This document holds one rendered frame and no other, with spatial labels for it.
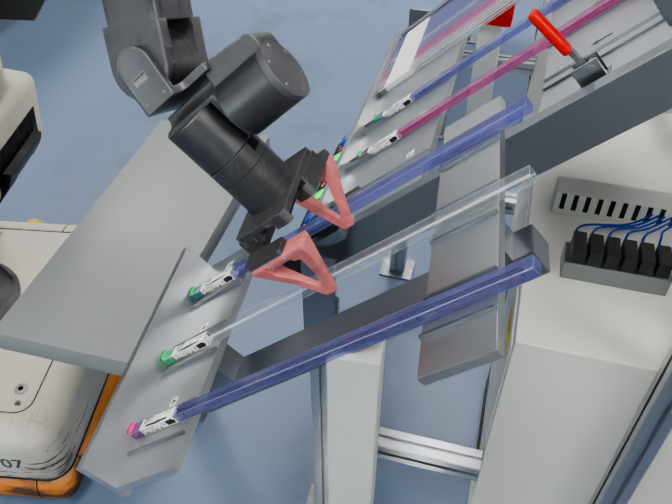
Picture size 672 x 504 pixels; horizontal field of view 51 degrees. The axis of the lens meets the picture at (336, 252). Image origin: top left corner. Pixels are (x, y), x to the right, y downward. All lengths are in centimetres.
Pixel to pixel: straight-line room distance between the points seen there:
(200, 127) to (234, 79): 5
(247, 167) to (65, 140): 206
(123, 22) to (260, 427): 120
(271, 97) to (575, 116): 36
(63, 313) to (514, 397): 72
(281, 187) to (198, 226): 62
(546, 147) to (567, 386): 43
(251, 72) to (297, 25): 268
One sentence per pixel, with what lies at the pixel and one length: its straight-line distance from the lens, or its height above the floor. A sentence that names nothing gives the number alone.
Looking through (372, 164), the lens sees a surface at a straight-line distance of 110.
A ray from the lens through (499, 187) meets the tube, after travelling 61.
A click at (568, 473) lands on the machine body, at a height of 31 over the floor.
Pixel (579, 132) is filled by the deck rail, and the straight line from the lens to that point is 82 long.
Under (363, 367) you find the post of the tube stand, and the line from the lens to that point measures 77.
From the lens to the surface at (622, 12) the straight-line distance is 95.
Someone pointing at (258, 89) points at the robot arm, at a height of 112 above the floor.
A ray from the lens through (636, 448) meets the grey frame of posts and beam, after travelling 117.
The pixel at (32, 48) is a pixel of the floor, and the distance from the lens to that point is 333.
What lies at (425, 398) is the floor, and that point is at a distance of 173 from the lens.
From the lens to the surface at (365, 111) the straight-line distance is 128.
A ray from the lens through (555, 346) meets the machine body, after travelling 107.
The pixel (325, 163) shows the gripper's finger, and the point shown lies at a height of 100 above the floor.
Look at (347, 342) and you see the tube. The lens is 60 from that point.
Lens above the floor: 142
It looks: 44 degrees down
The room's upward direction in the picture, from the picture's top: straight up
